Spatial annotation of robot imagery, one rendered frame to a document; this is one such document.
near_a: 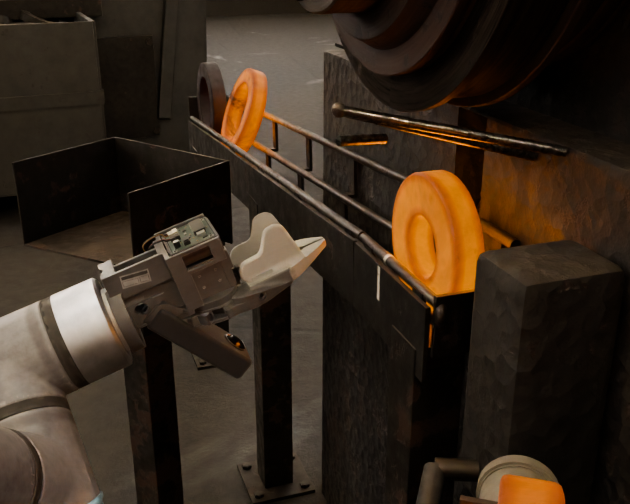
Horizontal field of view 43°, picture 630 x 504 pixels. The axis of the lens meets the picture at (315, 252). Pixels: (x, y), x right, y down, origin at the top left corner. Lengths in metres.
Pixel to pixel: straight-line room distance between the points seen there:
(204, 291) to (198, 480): 1.00
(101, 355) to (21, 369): 0.07
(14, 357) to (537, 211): 0.50
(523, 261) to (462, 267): 0.13
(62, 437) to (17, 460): 0.09
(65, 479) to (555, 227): 0.48
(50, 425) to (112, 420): 1.21
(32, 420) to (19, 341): 0.07
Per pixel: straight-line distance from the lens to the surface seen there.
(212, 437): 1.83
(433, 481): 0.73
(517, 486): 0.44
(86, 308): 0.73
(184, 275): 0.73
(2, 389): 0.73
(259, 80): 1.65
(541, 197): 0.78
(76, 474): 0.71
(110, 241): 1.28
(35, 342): 0.74
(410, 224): 0.86
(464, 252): 0.78
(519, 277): 0.64
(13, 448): 0.65
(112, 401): 2.00
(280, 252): 0.76
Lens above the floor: 1.05
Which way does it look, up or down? 22 degrees down
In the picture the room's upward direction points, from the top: straight up
